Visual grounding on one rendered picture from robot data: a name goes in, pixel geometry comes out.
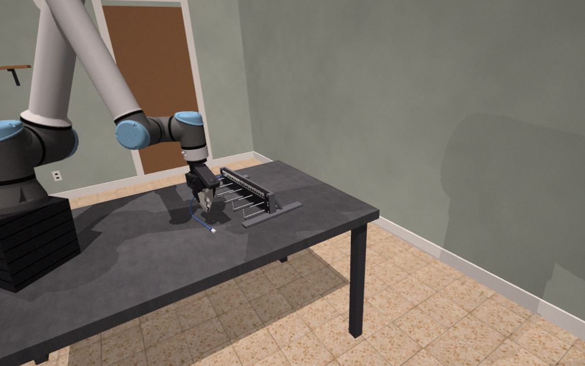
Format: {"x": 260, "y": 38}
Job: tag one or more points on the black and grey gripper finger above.
{"x": 209, "y": 196}
{"x": 200, "y": 197}

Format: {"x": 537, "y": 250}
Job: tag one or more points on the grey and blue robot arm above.
{"x": 43, "y": 135}

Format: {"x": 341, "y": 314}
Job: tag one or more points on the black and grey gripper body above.
{"x": 192, "y": 178}

